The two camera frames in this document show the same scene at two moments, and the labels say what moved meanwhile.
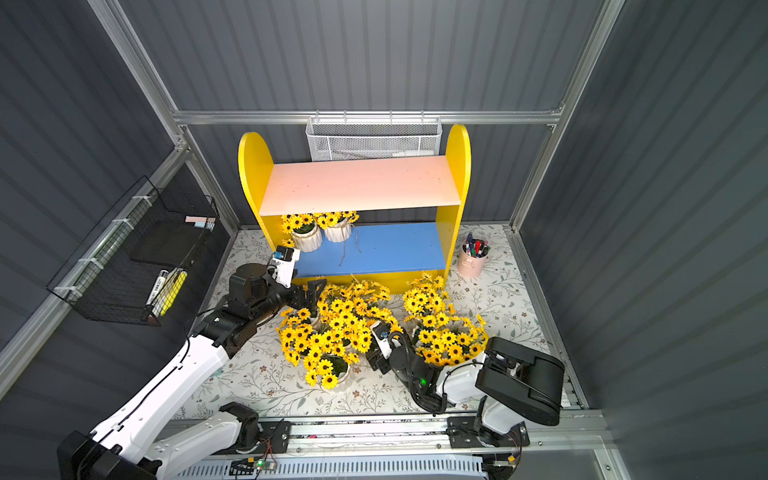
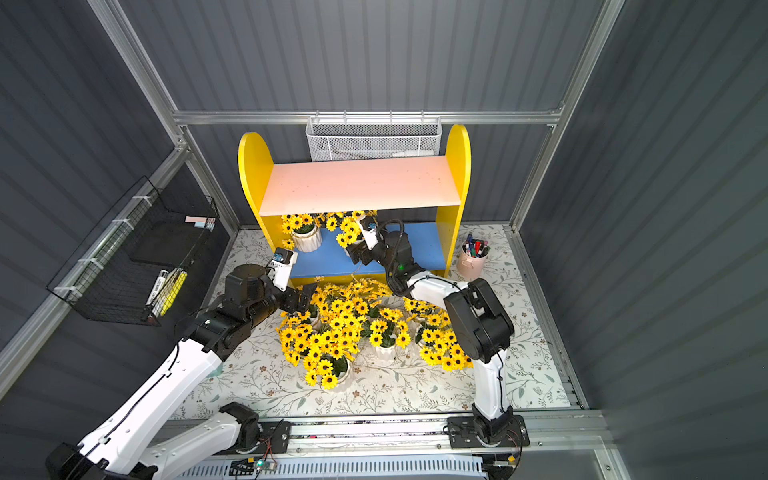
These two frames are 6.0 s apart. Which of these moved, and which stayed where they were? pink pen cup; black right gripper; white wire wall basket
Moved: black right gripper
Stayed: pink pen cup; white wire wall basket
